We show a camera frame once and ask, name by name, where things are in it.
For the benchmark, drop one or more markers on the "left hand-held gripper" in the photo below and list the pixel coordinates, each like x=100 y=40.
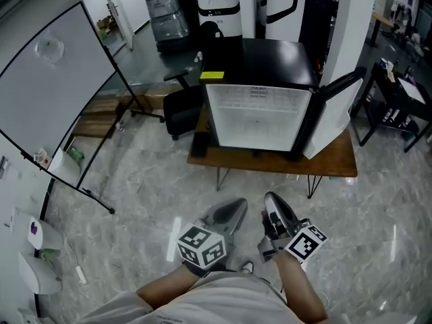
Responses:
x=202 y=245

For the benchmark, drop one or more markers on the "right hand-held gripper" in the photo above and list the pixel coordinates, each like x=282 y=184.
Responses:
x=305 y=243

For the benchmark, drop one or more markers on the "black mini fridge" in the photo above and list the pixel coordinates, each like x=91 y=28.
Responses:
x=270 y=61

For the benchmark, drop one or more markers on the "person's left forearm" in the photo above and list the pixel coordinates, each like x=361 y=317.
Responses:
x=165 y=289

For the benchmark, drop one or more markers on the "person's right forearm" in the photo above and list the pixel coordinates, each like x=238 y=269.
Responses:
x=300 y=289

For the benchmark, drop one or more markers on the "black metal shelf rack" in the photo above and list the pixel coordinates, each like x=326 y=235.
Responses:
x=395 y=106

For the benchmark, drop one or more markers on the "person's right hand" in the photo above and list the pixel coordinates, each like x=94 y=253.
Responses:
x=270 y=224

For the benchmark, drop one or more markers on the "wooden table with metal legs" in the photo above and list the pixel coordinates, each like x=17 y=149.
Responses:
x=270 y=164

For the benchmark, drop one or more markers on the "person's shoe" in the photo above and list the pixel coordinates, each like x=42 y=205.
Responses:
x=247 y=267

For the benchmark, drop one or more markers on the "person's beige clothing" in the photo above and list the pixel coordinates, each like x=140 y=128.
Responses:
x=209 y=302

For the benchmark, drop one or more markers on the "black office chair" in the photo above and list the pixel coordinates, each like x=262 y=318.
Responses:
x=180 y=111

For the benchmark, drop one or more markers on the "white power strip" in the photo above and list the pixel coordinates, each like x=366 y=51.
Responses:
x=81 y=274

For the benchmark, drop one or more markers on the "small white bottle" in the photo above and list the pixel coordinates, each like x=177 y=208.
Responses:
x=198 y=57

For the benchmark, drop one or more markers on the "stack of wooden boards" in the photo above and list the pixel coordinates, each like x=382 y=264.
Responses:
x=98 y=118

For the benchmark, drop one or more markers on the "green plastic bottle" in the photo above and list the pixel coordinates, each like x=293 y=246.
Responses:
x=76 y=154

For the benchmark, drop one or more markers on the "white cylindrical bin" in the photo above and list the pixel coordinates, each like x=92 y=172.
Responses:
x=64 y=167

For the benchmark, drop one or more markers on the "white paper sheet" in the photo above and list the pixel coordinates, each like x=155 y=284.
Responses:
x=411 y=89

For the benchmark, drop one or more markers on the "white and dark cup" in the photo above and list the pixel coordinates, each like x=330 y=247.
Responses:
x=385 y=64

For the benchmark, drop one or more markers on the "white and black robot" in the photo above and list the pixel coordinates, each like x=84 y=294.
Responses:
x=285 y=15
x=219 y=7

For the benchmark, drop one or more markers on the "white seat with purple heart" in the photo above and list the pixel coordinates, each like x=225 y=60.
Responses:
x=42 y=233

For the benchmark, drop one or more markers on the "white moulded seat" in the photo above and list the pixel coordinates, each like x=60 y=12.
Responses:
x=38 y=273

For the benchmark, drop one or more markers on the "grey plastic-wrapped machine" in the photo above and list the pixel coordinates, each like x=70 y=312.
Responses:
x=167 y=15

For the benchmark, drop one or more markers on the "wooden desk with black legs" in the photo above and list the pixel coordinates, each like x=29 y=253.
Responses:
x=383 y=20

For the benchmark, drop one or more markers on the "whiteboard on black stand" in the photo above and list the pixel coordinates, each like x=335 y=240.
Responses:
x=44 y=93

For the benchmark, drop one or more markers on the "cardboard box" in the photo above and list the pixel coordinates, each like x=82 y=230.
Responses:
x=105 y=24

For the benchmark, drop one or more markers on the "white door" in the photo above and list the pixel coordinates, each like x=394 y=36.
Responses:
x=116 y=8

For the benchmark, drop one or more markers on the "clear plastic bag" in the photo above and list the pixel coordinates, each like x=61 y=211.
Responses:
x=50 y=47

